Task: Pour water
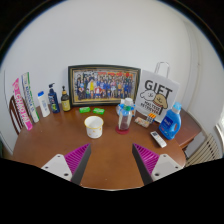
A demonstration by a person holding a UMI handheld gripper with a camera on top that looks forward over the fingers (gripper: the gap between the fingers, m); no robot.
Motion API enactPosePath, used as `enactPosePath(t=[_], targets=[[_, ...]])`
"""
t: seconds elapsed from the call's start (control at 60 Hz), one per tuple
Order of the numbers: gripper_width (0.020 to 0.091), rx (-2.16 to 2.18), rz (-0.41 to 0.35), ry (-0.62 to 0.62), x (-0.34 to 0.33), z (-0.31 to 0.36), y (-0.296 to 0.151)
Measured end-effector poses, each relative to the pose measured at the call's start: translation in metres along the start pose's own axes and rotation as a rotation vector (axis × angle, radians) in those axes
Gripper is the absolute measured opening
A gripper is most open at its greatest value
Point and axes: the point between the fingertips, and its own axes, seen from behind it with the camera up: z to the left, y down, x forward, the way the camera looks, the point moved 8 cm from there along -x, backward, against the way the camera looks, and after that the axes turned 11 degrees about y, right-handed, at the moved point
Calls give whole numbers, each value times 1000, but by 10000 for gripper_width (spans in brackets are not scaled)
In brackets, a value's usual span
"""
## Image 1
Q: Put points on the white remote control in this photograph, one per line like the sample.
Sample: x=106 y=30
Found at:
x=158 y=139

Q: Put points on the dark blue pump bottle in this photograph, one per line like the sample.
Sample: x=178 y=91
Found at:
x=54 y=101

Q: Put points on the floral fabric pouch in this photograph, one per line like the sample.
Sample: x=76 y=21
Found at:
x=142 y=122

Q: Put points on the blue tissue pack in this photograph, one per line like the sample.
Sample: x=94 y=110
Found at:
x=131 y=108

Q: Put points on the white bottle with blue cap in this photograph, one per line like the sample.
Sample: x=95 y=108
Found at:
x=44 y=106

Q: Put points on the white printed paper gift bag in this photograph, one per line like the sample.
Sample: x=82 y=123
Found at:
x=156 y=93

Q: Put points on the small green box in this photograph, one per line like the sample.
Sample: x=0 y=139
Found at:
x=98 y=111
x=84 y=109

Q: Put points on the flat round red coaster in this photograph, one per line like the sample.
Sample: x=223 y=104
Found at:
x=121 y=132

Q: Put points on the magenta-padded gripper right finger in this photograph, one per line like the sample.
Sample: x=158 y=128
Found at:
x=150 y=160

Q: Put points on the dark pump bottle yellow label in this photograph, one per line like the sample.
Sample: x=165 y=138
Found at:
x=65 y=102

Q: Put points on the framed group picture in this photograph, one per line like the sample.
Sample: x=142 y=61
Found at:
x=103 y=85

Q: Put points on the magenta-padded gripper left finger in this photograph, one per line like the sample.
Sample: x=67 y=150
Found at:
x=71 y=160

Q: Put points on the brown wooden chair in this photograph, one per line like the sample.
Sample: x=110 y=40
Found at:
x=14 y=113

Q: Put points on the colourful puzzle cube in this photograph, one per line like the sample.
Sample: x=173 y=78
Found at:
x=151 y=117

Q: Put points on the clear bottle with green label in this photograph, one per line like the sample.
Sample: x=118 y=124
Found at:
x=125 y=116

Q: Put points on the white wall radiator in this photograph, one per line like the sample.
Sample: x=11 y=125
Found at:
x=203 y=151

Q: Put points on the blue detergent bottle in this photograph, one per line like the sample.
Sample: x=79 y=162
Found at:
x=170 y=125

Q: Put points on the white cup with yellow rim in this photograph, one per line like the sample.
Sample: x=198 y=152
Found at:
x=94 y=128

